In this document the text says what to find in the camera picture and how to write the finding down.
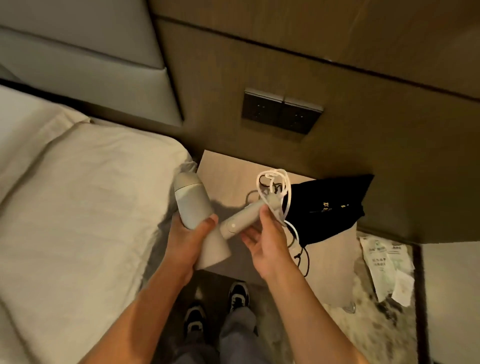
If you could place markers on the grey padded headboard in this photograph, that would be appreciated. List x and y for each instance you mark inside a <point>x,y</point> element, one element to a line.
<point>86,48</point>

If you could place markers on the person's right black white shoe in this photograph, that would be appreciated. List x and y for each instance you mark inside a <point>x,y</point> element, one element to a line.
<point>239,295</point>

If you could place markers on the black cloth bag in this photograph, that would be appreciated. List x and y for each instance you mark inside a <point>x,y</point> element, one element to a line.
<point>326,210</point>

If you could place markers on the light wooden nightstand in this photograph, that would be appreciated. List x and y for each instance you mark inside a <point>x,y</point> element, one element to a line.
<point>228,176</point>

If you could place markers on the person's left forearm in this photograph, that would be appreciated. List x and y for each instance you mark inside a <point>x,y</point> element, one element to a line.
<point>142,318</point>

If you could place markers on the person's left hand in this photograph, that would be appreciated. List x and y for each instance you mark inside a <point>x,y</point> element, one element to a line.
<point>180,243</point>

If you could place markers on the dark wall socket panel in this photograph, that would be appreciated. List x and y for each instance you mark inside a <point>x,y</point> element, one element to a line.
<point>262,106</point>
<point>300,117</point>

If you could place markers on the light grey hair dryer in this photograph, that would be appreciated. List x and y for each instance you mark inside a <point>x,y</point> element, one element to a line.
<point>197,210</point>

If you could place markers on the person's left black white shoe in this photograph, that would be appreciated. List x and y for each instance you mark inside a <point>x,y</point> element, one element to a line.
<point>194,318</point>

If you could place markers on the person's right forearm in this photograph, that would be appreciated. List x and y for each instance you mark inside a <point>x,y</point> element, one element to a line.
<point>307,322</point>

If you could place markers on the white pillow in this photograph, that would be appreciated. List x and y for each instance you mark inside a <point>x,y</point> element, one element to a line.
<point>26,131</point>

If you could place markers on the small white paper slip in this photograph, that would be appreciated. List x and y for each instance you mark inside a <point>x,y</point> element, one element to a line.
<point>403,288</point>

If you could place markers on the person's right thumb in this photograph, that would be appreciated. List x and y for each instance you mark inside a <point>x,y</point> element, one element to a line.
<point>268,219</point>

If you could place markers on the person's right grey trouser leg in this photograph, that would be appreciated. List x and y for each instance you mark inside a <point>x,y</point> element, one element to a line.
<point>240,337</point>

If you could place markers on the person's left grey trouser leg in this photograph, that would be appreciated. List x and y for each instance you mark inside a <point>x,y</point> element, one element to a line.
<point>197,350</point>

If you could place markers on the large white printed paper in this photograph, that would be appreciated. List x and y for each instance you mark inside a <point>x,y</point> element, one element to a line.
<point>380,262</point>

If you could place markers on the person's grey trouser leg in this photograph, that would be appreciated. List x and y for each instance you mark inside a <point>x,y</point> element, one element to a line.
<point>240,337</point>
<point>197,350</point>

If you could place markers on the person's left thumb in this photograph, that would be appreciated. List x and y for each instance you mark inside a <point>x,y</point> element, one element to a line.
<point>204,225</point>

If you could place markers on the person's black white shoe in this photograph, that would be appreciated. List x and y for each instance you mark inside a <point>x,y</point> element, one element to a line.
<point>239,295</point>
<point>194,318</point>

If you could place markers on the person's right hand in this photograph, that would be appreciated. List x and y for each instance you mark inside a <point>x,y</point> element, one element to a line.
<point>272,251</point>

